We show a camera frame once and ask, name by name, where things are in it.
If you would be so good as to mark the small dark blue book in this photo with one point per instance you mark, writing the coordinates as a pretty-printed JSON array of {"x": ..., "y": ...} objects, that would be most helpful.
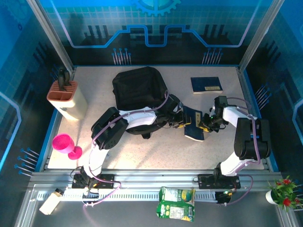
[{"x": 193, "y": 132}]

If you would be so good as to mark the large dark blue book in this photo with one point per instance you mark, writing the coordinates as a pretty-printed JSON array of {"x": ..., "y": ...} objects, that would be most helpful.
[{"x": 206, "y": 82}]

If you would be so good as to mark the black backpack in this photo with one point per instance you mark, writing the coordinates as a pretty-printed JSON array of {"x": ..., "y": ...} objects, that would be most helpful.
[{"x": 137, "y": 87}]

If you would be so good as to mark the clear bag of pens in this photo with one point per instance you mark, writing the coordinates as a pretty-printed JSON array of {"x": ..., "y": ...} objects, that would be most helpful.
[{"x": 108, "y": 156}]

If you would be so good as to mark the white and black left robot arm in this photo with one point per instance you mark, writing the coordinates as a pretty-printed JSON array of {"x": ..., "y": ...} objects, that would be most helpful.
[{"x": 139, "y": 118}]

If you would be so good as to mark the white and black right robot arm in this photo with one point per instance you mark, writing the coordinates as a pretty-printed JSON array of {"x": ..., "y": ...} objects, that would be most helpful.
[{"x": 251, "y": 137}]

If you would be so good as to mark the green snack bag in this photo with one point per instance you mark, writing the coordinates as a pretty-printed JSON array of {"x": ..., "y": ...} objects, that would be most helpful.
[{"x": 175, "y": 203}]

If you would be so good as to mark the small black electronics board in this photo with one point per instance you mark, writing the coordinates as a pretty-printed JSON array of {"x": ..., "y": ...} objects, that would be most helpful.
[{"x": 223, "y": 197}]

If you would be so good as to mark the potted plant with red flowers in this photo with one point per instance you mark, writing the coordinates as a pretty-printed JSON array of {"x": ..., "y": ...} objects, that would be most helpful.
[{"x": 284, "y": 191}]

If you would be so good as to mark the beige knife block orange top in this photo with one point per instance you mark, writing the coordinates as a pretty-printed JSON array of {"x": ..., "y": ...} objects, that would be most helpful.
[{"x": 73, "y": 104}]

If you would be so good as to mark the pink plastic goblet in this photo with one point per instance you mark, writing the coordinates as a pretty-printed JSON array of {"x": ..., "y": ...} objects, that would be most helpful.
[{"x": 62, "y": 143}]

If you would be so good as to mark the beige bottle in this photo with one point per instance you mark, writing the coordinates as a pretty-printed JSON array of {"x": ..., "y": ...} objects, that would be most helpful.
[{"x": 50, "y": 202}]

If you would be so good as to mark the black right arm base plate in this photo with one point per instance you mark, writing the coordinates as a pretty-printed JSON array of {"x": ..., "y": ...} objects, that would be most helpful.
[{"x": 206, "y": 180}]

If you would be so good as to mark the aluminium frame rail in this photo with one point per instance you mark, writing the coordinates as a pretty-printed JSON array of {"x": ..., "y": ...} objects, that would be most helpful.
[{"x": 154, "y": 177}]

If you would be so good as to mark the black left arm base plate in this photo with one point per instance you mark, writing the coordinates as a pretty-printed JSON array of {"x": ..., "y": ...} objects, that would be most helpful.
[{"x": 106, "y": 180}]

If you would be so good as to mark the aluminium frame post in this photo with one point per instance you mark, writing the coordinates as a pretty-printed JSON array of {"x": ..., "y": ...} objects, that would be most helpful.
[
  {"x": 260, "y": 35},
  {"x": 50, "y": 35}
]

